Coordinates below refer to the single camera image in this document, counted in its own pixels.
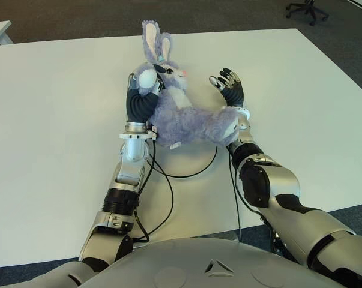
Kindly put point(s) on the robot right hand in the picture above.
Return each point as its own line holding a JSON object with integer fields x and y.
{"x": 234, "y": 94}

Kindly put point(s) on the black office chair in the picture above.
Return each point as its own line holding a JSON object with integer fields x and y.
{"x": 308, "y": 10}

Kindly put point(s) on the purple plush bunny doll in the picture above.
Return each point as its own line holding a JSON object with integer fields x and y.
{"x": 186, "y": 123}

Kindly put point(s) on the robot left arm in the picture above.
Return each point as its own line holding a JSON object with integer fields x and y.
{"x": 134, "y": 150}

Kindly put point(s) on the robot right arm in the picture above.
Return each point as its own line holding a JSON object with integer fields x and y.
{"x": 282, "y": 180}

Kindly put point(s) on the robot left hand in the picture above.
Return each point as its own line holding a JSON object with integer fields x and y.
{"x": 138, "y": 106}

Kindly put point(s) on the white plate black rim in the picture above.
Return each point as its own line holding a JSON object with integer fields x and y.
{"x": 186, "y": 162}

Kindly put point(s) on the silver robot torso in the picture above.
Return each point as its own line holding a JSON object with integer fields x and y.
{"x": 198, "y": 264}

